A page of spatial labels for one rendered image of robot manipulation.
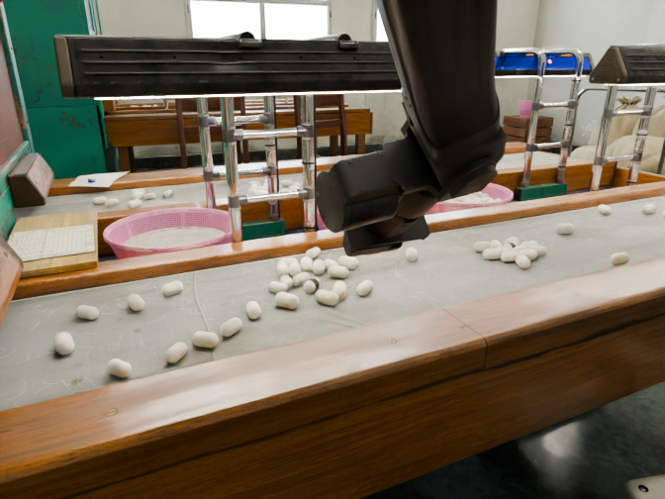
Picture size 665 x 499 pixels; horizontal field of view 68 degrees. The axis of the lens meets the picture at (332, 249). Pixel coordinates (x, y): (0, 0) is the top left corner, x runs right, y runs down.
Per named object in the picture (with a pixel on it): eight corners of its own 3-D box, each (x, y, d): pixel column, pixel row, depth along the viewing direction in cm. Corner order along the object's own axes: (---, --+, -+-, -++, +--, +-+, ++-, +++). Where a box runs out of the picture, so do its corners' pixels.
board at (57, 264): (98, 267, 81) (97, 260, 80) (-10, 283, 75) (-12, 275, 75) (97, 214, 109) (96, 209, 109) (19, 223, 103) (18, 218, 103)
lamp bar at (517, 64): (596, 75, 167) (600, 52, 165) (445, 77, 143) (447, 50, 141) (576, 74, 174) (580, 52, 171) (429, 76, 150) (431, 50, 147)
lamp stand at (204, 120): (285, 235, 123) (278, 43, 107) (205, 247, 115) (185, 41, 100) (263, 215, 139) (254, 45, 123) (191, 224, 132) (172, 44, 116)
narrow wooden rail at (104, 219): (613, 190, 174) (618, 159, 170) (25, 276, 104) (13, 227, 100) (599, 187, 179) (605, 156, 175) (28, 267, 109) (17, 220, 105)
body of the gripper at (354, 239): (330, 202, 56) (352, 169, 49) (407, 192, 60) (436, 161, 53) (345, 254, 54) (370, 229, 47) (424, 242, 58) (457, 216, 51)
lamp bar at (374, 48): (479, 88, 82) (484, 42, 79) (61, 99, 58) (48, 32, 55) (449, 86, 89) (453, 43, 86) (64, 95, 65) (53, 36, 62)
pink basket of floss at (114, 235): (265, 255, 110) (263, 215, 107) (189, 306, 87) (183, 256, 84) (171, 240, 120) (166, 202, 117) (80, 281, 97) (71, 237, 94)
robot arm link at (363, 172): (508, 166, 39) (460, 83, 42) (388, 195, 35) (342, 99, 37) (438, 232, 50) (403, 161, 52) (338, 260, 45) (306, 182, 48)
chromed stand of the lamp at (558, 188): (566, 195, 161) (592, 48, 145) (520, 201, 153) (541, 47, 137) (522, 182, 177) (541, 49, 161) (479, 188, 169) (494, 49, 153)
